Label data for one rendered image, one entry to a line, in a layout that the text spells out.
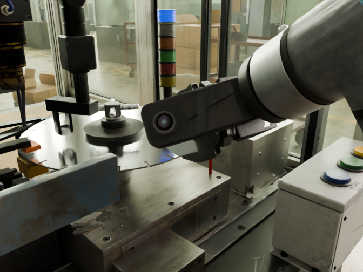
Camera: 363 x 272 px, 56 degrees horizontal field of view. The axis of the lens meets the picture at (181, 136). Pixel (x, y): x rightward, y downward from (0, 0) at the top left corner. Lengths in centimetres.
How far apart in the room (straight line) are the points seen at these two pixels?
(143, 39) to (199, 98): 91
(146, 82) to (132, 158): 74
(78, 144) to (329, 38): 45
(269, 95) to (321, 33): 7
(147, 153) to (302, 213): 27
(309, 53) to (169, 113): 14
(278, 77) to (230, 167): 53
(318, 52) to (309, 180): 37
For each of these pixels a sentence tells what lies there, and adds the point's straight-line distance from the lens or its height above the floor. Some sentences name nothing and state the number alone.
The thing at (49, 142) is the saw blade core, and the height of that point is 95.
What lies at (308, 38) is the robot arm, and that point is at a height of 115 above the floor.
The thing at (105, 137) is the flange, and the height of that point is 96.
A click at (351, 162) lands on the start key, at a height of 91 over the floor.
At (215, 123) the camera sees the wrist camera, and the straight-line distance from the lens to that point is 33.
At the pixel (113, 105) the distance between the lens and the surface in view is 62.
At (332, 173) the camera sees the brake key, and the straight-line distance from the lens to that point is 62.
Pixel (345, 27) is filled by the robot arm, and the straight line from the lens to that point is 25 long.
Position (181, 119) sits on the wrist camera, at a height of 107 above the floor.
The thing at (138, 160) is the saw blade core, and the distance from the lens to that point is 52.
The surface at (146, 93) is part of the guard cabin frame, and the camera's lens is 126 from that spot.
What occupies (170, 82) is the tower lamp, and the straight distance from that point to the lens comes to 88.
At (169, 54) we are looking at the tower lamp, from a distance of 87.
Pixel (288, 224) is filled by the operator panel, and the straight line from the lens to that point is 62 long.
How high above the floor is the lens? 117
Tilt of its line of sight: 21 degrees down
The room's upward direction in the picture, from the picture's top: straight up
